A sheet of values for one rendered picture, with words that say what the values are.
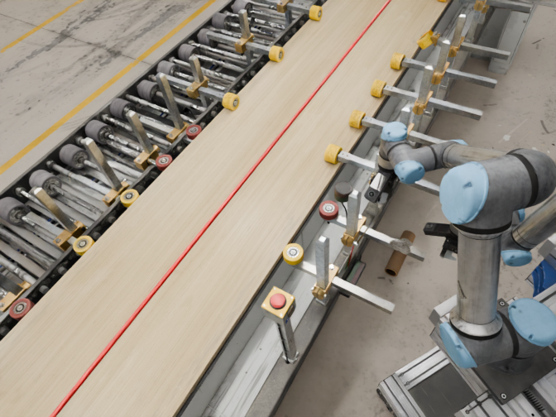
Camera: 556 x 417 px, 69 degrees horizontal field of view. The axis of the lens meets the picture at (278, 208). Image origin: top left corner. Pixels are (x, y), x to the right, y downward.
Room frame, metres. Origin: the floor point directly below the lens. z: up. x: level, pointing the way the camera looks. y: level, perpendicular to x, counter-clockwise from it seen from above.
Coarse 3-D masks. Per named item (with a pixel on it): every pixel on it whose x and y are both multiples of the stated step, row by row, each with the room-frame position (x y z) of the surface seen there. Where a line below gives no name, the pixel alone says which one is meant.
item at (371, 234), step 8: (336, 224) 0.92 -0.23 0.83; (344, 224) 0.89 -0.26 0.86; (360, 232) 0.85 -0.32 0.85; (368, 232) 0.84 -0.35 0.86; (376, 232) 0.83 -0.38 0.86; (376, 240) 0.80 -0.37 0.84; (384, 240) 0.79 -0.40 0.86; (392, 248) 0.76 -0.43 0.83; (416, 248) 0.73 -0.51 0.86; (416, 256) 0.70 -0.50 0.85; (424, 256) 0.69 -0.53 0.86
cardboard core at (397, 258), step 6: (402, 234) 1.26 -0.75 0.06; (408, 234) 1.25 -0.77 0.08; (414, 234) 1.24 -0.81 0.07; (396, 252) 1.14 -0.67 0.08; (390, 258) 1.12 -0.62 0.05; (396, 258) 1.10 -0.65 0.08; (402, 258) 1.09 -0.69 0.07; (390, 264) 1.07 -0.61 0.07; (396, 264) 1.06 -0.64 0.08; (390, 270) 1.06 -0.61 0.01; (396, 270) 1.03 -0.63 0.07
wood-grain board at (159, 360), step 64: (384, 0) 2.50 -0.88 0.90; (448, 0) 2.38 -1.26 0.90; (320, 64) 1.94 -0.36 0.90; (384, 64) 1.85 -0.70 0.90; (256, 128) 1.50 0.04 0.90; (320, 128) 1.43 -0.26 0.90; (192, 192) 1.16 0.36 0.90; (256, 192) 1.10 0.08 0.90; (320, 192) 1.05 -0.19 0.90; (128, 256) 0.88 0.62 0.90; (192, 256) 0.83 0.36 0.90; (256, 256) 0.78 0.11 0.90; (64, 320) 0.65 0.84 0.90; (192, 320) 0.57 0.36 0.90; (0, 384) 0.45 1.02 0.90; (64, 384) 0.42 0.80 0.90; (128, 384) 0.39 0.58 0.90; (192, 384) 0.35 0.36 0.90
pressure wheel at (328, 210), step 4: (328, 200) 0.99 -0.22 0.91; (320, 204) 0.98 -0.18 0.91; (324, 204) 0.98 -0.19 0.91; (328, 204) 0.97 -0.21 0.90; (332, 204) 0.97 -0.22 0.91; (336, 204) 0.97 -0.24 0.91; (320, 208) 0.96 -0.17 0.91; (324, 208) 0.96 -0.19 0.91; (328, 208) 0.95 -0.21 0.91; (332, 208) 0.95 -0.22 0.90; (336, 208) 0.94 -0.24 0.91; (320, 212) 0.94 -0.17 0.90; (324, 212) 0.94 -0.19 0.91; (328, 212) 0.94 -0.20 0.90; (332, 212) 0.93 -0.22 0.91; (336, 212) 0.93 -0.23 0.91; (324, 216) 0.92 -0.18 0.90; (328, 216) 0.92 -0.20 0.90; (332, 216) 0.92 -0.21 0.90; (336, 216) 0.92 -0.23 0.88
